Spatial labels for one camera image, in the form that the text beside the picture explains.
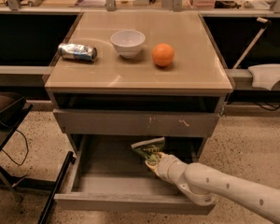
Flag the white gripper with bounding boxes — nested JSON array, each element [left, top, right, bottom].
[[145, 152, 188, 184]]

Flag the orange fruit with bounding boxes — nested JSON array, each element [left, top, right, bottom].
[[152, 43, 175, 67]]

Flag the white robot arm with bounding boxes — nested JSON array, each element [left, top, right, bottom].
[[146, 152, 280, 224]]

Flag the dark cart at left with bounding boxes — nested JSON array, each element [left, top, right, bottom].
[[0, 88, 76, 224]]

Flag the closed upper drawer front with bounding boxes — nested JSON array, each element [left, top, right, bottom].
[[53, 109, 218, 137]]

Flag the white bowl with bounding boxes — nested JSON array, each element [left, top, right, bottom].
[[110, 30, 146, 58]]

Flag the black cable on floor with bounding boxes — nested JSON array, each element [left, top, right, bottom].
[[1, 128, 30, 167]]

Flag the white stick with tip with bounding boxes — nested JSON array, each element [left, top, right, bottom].
[[232, 17, 272, 69]]

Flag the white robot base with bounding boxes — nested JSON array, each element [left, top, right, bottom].
[[248, 63, 280, 91]]

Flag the green jalapeno chip bag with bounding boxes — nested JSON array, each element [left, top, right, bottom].
[[132, 137, 165, 164]]

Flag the crushed silver soda can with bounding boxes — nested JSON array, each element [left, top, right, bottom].
[[58, 43, 97, 62]]

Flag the grey drawer cabinet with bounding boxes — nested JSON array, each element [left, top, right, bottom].
[[46, 10, 232, 149]]

